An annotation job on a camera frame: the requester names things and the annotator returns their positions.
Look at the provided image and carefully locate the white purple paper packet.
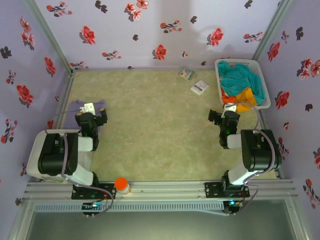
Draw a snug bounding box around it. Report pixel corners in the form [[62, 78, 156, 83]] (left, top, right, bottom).
[[190, 79, 210, 96]]

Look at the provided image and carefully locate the green white paper packet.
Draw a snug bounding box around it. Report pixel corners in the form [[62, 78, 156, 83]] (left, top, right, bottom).
[[177, 66, 199, 82]]

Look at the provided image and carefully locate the aluminium mounting rail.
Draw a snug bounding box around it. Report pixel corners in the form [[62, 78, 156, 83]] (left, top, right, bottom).
[[23, 178, 299, 201]]

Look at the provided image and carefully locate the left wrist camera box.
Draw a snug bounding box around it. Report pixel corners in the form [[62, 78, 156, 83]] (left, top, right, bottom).
[[79, 102, 96, 115]]

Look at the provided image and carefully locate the yellow-orange t-shirt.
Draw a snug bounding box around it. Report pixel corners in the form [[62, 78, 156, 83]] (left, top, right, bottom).
[[234, 87, 258, 113]]

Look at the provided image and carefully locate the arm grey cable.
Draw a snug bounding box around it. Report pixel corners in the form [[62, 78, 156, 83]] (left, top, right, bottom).
[[224, 101, 278, 216], [44, 109, 115, 217]]

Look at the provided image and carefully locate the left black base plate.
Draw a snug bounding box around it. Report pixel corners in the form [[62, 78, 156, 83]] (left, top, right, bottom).
[[70, 181, 118, 201]]

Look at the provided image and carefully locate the left arm grey cable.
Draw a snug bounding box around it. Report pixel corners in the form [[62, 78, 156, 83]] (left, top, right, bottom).
[[44, 109, 115, 217]]

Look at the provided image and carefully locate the aluminium corner post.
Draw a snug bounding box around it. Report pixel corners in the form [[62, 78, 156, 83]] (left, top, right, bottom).
[[251, 0, 294, 61], [22, 0, 76, 75]]

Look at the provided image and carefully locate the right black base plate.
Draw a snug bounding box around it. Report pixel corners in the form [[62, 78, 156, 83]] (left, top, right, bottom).
[[203, 181, 251, 200]]

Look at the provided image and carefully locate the aluminium side rail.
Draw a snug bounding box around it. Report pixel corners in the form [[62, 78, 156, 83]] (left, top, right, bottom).
[[53, 71, 76, 131]]

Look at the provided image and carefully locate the teal t-shirt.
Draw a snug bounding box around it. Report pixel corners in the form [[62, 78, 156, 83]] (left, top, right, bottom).
[[216, 60, 267, 106]]

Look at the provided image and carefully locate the white plastic laundry basket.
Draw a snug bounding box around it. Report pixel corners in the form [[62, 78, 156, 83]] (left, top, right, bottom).
[[214, 58, 272, 110]]

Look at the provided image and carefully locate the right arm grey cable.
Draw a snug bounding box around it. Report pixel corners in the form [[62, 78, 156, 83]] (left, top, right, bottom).
[[224, 101, 278, 216]]

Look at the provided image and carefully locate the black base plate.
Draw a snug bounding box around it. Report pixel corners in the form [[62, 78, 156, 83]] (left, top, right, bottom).
[[70, 181, 118, 201], [203, 181, 251, 200]]

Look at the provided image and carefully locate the grey slotted cable duct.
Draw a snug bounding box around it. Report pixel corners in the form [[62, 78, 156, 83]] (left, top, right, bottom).
[[33, 201, 225, 214]]

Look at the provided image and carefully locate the jar with orange lid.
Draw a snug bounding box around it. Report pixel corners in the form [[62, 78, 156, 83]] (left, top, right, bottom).
[[113, 176, 132, 196]]

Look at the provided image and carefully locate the folded lavender t-shirt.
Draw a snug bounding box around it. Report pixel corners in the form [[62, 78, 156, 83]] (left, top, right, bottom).
[[67, 99, 107, 137]]

